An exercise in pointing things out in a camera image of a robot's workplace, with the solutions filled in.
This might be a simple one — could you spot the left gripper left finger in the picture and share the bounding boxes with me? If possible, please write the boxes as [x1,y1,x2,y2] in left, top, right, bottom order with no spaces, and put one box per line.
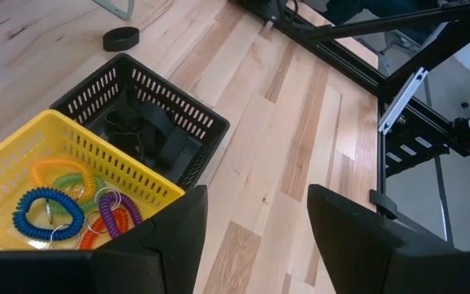
[0,185,210,294]

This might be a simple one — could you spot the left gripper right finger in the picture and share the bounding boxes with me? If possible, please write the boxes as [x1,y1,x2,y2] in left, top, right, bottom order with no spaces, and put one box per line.
[307,183,470,294]

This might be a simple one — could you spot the red-orange coil keychain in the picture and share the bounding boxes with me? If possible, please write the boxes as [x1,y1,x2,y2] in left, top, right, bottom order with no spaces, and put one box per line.
[78,207,130,251]

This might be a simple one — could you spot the purple coil keychain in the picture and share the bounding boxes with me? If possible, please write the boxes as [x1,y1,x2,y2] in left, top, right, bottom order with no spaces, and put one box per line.
[98,191,144,239]

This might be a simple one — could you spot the green coil keychain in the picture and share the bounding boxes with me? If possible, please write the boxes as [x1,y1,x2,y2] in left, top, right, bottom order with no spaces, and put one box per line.
[49,171,108,216]

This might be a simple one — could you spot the blue coil keychain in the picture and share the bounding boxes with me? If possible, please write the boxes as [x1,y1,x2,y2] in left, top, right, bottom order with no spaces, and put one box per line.
[12,186,86,241]

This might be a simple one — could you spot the yellow-orange coil keychain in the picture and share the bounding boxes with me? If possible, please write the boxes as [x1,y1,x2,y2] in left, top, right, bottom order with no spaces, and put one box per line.
[29,157,97,203]

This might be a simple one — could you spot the black plastic basket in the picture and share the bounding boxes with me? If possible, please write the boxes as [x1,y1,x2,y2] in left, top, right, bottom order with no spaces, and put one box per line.
[50,52,231,191]

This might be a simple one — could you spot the yellow plastic basket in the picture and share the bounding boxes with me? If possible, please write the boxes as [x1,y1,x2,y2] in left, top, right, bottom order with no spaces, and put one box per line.
[0,109,186,251]

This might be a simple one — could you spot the dark chair base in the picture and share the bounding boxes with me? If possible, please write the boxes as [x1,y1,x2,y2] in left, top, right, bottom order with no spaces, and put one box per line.
[381,29,428,56]

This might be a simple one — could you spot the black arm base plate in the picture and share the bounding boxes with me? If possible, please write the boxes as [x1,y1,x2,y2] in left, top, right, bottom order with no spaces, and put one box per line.
[384,118,452,179]

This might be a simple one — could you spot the silver aluminium bracket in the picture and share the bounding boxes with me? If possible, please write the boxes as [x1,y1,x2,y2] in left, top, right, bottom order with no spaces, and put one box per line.
[377,67,430,136]

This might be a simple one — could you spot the black aluminium extrusion frame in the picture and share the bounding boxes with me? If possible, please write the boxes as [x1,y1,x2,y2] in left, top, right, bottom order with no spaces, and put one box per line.
[230,0,470,246]

